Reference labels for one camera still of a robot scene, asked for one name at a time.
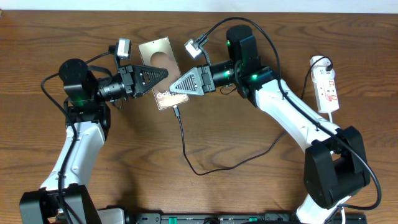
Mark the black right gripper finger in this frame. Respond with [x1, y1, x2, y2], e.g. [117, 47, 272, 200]
[172, 67, 203, 89]
[169, 82, 204, 95]

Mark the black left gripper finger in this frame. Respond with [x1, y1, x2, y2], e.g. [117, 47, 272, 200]
[136, 76, 166, 97]
[133, 65, 169, 84]

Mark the Samsung Galaxy smartphone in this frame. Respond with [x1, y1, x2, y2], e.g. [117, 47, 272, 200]
[138, 37, 189, 110]

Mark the black charger cable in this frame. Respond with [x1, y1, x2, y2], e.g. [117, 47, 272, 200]
[173, 57, 334, 177]

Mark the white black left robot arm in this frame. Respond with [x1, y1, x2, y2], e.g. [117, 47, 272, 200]
[19, 58, 169, 223]

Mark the white power strip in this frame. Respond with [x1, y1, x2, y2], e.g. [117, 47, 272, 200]
[310, 55, 340, 114]

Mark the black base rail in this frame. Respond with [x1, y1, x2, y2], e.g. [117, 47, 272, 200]
[124, 212, 368, 224]

